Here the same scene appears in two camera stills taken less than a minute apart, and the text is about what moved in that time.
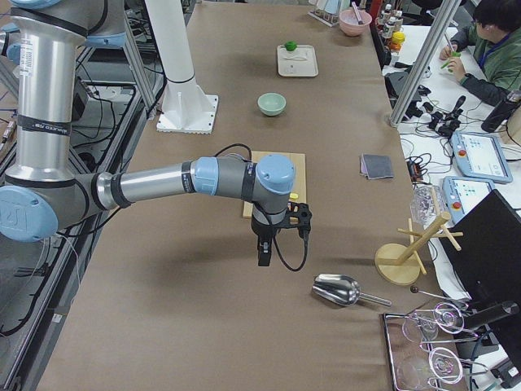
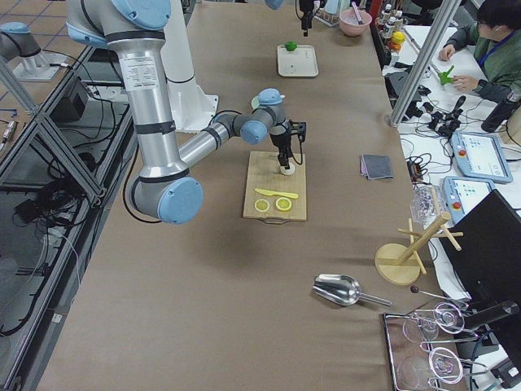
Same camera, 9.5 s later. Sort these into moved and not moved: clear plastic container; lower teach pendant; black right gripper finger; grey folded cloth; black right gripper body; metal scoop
Moved: black right gripper finger; black right gripper body
Not moved: metal scoop; lower teach pendant; clear plastic container; grey folded cloth
